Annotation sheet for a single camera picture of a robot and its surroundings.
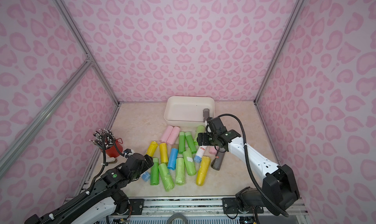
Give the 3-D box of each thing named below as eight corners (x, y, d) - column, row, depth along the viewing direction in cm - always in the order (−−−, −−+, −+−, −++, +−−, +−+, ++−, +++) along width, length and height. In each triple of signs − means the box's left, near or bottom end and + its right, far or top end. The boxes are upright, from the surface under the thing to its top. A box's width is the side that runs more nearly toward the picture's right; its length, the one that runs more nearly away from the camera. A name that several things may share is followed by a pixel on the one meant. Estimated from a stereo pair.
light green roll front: (174, 185, 81) (174, 184, 79) (176, 159, 91) (176, 157, 88) (185, 185, 81) (184, 184, 79) (186, 159, 91) (185, 157, 88)
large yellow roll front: (194, 184, 81) (194, 182, 79) (202, 156, 92) (202, 154, 90) (203, 187, 80) (204, 185, 78) (211, 158, 91) (211, 156, 88)
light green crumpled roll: (188, 176, 83) (188, 175, 81) (181, 151, 93) (181, 150, 91) (197, 173, 84) (198, 172, 82) (190, 149, 94) (190, 147, 92)
